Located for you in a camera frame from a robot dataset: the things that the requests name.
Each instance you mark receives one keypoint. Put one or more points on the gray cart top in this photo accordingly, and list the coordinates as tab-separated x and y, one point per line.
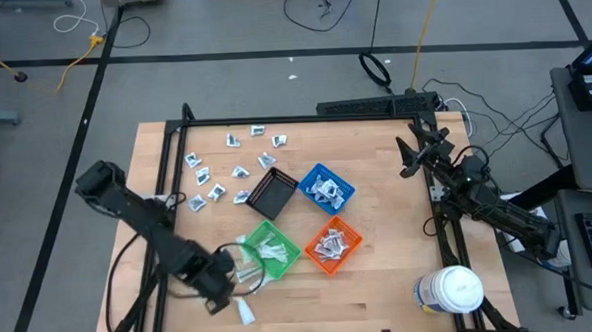
585	143

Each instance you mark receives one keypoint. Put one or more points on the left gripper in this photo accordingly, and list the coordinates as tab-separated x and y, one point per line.
215	277

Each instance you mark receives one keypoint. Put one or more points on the white red-print bandage packet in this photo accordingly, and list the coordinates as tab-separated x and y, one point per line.
341	244
333	234
324	245
330	255

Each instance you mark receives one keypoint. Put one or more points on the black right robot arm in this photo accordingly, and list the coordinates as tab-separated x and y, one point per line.
508	217

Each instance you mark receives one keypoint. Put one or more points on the black floor disc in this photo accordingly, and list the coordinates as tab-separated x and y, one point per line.
21	76

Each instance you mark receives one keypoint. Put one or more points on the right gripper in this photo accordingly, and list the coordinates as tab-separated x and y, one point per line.
438	153

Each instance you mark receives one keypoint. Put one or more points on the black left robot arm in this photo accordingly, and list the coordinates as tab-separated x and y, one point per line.
138	218

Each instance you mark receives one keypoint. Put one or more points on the black cart bar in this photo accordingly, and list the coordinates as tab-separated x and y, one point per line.
547	187

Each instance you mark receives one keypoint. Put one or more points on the black caster wheel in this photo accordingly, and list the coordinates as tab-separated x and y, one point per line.
565	312

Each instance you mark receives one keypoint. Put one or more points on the blue plastic basket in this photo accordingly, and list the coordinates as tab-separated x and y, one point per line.
309	185

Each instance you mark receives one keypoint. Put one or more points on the white bracket on frame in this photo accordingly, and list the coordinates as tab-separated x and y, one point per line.
435	194

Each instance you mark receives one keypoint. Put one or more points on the gray keyboard desk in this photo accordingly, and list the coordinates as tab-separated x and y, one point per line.
568	214

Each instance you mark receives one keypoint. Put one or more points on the black plastic basket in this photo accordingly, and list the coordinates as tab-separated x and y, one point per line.
272	194

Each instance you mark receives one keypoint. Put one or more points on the black desktop device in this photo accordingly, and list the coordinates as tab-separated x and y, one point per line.
590	93

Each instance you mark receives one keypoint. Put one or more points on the white wipes canister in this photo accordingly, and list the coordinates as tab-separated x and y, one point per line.
454	289

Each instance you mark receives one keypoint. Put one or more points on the gray floor bar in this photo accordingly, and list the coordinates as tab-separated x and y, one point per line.
28	1

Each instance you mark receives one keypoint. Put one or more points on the white yellow-label bottle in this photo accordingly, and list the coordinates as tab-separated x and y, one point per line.
564	260

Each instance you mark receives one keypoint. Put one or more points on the green plastic basket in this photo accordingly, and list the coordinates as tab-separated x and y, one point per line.
257	253

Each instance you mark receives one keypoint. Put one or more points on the orange plastic basket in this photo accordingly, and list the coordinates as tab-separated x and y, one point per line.
352	241

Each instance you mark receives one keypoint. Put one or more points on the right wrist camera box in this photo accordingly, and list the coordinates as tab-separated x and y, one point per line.
471	169

